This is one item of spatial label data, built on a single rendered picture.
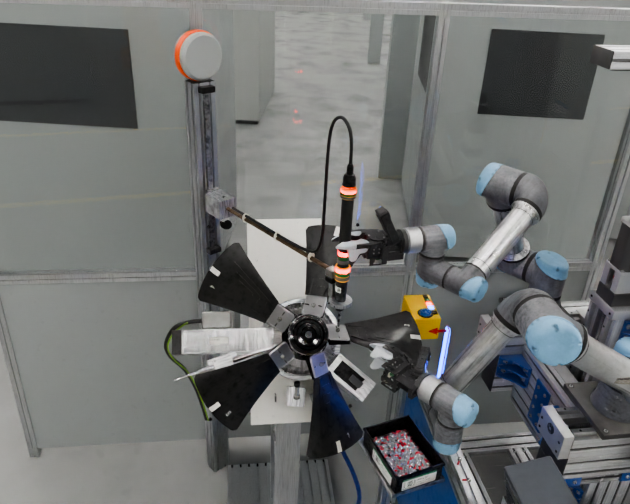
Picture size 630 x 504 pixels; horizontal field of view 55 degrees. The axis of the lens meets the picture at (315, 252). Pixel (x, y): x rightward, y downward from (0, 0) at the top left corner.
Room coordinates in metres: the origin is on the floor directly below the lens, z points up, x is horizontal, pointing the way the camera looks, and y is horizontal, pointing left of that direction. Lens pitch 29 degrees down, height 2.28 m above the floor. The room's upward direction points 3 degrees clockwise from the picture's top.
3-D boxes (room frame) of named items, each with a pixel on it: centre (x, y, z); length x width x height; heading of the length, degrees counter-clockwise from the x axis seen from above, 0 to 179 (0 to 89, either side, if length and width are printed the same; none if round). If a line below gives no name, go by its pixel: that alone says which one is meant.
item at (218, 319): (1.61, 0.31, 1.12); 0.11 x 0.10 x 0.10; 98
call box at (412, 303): (1.83, -0.40, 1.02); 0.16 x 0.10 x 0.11; 8
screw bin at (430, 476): (1.35, -0.30, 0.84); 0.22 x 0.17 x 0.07; 24
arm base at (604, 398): (1.39, -0.93, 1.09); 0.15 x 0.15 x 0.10
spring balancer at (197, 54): (2.02, 0.41, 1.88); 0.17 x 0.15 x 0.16; 98
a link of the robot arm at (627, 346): (1.39, -0.93, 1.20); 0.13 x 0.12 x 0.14; 5
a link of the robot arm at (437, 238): (1.58, -0.35, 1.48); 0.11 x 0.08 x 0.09; 108
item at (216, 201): (1.95, 0.35, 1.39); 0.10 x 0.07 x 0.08; 43
